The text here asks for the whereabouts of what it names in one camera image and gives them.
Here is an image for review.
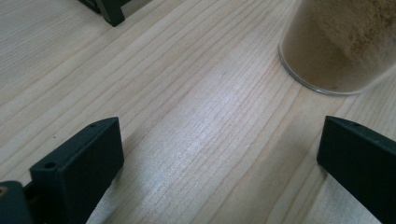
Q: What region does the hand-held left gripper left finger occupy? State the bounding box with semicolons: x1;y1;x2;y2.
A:
29;116;125;224

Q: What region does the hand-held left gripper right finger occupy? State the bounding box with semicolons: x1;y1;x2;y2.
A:
316;115;396;224

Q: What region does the clear cup of brown powder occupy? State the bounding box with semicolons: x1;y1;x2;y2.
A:
277;0;396;96

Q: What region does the black metal frame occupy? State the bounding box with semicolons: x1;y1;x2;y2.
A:
78;0;134;28

